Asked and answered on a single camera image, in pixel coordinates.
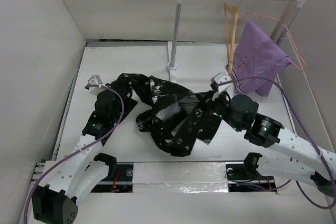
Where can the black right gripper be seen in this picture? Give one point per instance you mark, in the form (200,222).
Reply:
(224,95)

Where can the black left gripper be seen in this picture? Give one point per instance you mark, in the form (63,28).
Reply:
(123,95)

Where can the black white patterned trousers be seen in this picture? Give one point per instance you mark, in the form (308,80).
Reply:
(177,116)

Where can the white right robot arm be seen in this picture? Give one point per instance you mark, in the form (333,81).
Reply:
(307,164)

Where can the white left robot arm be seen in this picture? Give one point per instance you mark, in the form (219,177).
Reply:
(80,171)

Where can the wooden hanger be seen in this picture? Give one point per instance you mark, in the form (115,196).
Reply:
(231,34)

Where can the purple garment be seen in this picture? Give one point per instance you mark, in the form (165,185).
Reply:
(256,57)

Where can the silver tape strip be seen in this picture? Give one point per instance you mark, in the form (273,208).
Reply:
(179,177)

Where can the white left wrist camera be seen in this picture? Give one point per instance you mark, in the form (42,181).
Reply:
(94,85)

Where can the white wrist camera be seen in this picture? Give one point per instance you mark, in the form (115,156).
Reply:
(94,85)
(219,85)

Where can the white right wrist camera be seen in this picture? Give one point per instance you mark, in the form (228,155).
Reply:
(219,85)

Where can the pink wire hanger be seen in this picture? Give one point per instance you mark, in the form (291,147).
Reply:
(288,32)

